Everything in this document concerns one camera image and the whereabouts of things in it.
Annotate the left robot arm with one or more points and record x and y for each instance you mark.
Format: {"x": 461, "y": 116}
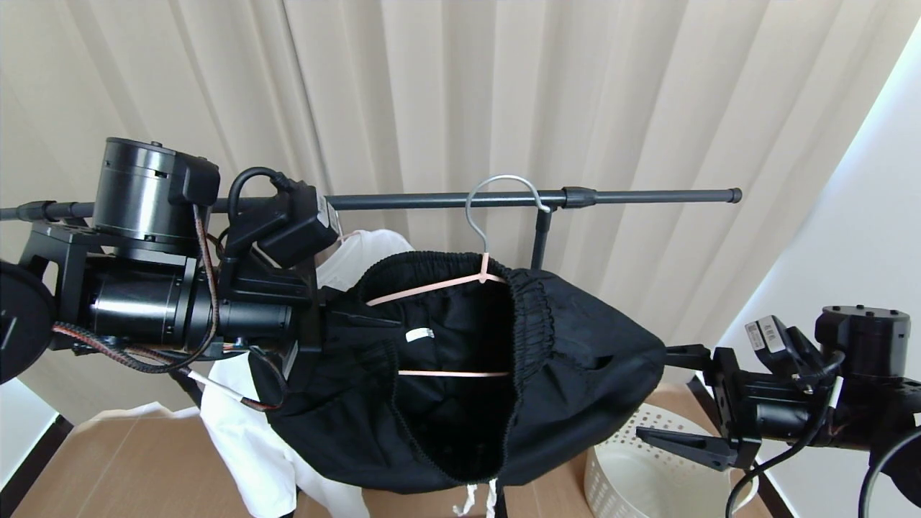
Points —
{"x": 144, "y": 194}

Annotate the pink clothes hanger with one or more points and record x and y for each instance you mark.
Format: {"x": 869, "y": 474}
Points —
{"x": 483, "y": 270}

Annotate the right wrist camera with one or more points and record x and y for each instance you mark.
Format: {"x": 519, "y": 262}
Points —
{"x": 777, "y": 342}

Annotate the beige curtain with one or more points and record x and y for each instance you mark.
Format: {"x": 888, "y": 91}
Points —
{"x": 504, "y": 86}

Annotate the black clothes rack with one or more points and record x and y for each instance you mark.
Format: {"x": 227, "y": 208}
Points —
{"x": 647, "y": 196}

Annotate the white printed t-shirt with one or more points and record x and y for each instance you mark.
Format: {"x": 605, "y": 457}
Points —
{"x": 245, "y": 439}

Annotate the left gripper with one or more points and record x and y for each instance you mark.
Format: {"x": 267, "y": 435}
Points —
{"x": 144, "y": 306}

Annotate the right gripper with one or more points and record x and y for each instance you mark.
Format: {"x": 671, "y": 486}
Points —
{"x": 777, "y": 410}

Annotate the white laundry basket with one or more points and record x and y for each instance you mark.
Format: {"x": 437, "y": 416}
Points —
{"x": 633, "y": 475}

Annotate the black garment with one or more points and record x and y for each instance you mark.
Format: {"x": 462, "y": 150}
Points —
{"x": 575, "y": 360}

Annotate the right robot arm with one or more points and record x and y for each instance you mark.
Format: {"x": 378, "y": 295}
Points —
{"x": 863, "y": 338}

